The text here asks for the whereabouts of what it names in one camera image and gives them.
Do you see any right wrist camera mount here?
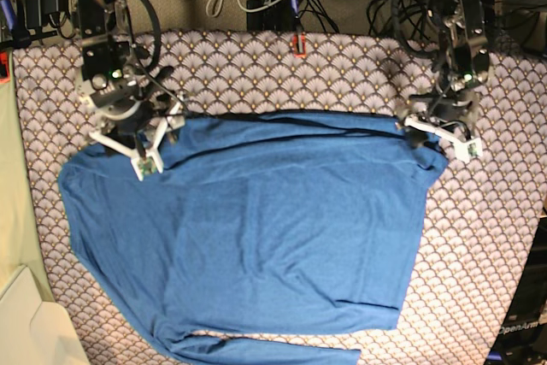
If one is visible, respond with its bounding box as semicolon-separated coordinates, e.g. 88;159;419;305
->
90;102;185;181

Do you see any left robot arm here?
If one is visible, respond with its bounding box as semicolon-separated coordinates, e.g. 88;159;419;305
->
403;0;491;162

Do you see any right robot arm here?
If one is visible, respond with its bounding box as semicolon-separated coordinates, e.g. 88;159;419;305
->
71;0;181;150

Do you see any black OpenArm case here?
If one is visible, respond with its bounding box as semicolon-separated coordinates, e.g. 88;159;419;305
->
485;217;546;364

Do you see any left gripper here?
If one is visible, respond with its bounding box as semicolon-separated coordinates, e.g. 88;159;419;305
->
405;89;479;150

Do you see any blue long-sleeve T-shirt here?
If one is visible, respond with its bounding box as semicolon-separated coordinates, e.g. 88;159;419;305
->
58;112;448;364

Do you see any fan-patterned table cloth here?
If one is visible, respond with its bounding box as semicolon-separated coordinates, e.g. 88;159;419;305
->
13;31;546;364

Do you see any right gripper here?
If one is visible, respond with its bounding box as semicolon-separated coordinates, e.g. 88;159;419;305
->
79;79;182;144

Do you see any white plastic bin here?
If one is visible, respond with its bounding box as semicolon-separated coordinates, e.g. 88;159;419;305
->
1;265;89;365

